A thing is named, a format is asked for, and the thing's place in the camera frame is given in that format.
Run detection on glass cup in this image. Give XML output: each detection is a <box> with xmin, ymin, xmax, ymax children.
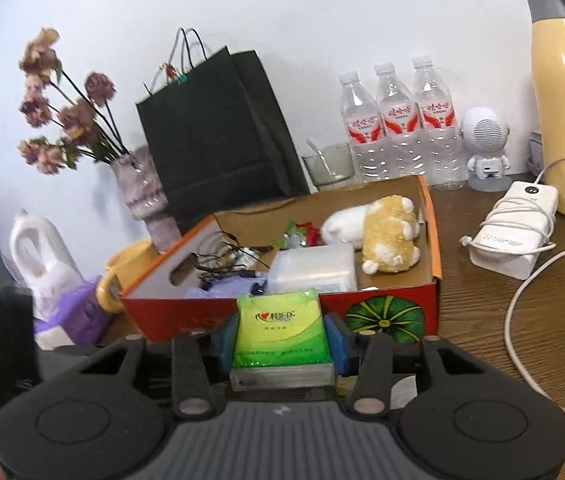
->
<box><xmin>301</xmin><ymin>142</ymin><xmax>356</xmax><ymax>191</ymax></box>

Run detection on small yellow box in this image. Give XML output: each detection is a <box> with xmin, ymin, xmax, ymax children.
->
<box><xmin>336</xmin><ymin>375</ymin><xmax>359</xmax><ymax>399</ymax></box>

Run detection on black earphones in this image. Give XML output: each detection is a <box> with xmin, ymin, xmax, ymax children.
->
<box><xmin>191</xmin><ymin>230</ymin><xmax>269</xmax><ymax>293</ymax></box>

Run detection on purple tissue pack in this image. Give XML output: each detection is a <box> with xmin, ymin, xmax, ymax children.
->
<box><xmin>32</xmin><ymin>276</ymin><xmax>114</xmax><ymax>351</ymax></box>

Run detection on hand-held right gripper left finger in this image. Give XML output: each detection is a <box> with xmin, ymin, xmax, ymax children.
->
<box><xmin>80</xmin><ymin>312</ymin><xmax>237</xmax><ymax>421</ymax></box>

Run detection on white and yellow plush hamster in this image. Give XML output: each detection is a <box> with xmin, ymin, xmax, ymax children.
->
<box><xmin>321</xmin><ymin>195</ymin><xmax>421</xmax><ymax>275</ymax></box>

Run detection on mottled purple vase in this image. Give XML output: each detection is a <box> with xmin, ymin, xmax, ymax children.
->
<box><xmin>112</xmin><ymin>146</ymin><xmax>183</xmax><ymax>254</ymax></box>

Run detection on red and green artificial flower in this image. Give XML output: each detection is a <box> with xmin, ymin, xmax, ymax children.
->
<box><xmin>275</xmin><ymin>220</ymin><xmax>321</xmax><ymax>251</ymax></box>

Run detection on white power bank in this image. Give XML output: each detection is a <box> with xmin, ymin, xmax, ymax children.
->
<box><xmin>469</xmin><ymin>181</ymin><xmax>560</xmax><ymax>280</ymax></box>

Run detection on yellow mug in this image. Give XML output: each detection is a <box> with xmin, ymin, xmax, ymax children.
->
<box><xmin>95</xmin><ymin>240</ymin><xmax>162</xmax><ymax>314</ymax></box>

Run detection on red cardboard box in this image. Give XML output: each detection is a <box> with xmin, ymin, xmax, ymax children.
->
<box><xmin>120</xmin><ymin>175</ymin><xmax>443</xmax><ymax>347</ymax></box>

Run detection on black paper bag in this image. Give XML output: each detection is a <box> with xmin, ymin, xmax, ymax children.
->
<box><xmin>136</xmin><ymin>27</ymin><xmax>311</xmax><ymax>234</ymax></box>

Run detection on translucent plastic container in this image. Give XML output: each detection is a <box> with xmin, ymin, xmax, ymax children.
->
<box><xmin>266</xmin><ymin>243</ymin><xmax>358</xmax><ymax>295</ymax></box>

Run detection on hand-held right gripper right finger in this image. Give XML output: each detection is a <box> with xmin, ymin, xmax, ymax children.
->
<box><xmin>325</xmin><ymin>314</ymin><xmax>484</xmax><ymax>416</ymax></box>

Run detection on green tissue packet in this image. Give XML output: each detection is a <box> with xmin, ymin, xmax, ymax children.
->
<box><xmin>230</xmin><ymin>290</ymin><xmax>336</xmax><ymax>392</ymax></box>

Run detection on dried pink flowers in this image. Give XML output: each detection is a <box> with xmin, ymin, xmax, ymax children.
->
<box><xmin>17</xmin><ymin>27</ymin><xmax>130</xmax><ymax>177</ymax></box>

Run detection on white charging cable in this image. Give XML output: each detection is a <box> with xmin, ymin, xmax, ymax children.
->
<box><xmin>504</xmin><ymin>159</ymin><xmax>565</xmax><ymax>423</ymax></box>

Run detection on white detergent jug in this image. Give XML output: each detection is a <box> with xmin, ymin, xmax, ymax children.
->
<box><xmin>9</xmin><ymin>210</ymin><xmax>83</xmax><ymax>307</ymax></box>

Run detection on white robot speaker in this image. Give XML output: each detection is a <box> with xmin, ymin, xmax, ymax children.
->
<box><xmin>461</xmin><ymin>106</ymin><xmax>512</xmax><ymax>194</ymax></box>

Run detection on clear water bottle red label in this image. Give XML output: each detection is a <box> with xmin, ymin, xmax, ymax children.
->
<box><xmin>373</xmin><ymin>62</ymin><xmax>417</xmax><ymax>179</ymax></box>
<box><xmin>339</xmin><ymin>71</ymin><xmax>383</xmax><ymax>184</ymax></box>
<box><xmin>411</xmin><ymin>55</ymin><xmax>466</xmax><ymax>191</ymax></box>

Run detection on small grey box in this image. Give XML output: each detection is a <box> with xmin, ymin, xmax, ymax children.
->
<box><xmin>527</xmin><ymin>132</ymin><xmax>546</xmax><ymax>171</ymax></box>

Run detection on metal spoon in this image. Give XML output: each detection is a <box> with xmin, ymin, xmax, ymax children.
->
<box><xmin>306</xmin><ymin>137</ymin><xmax>336</xmax><ymax>181</ymax></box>

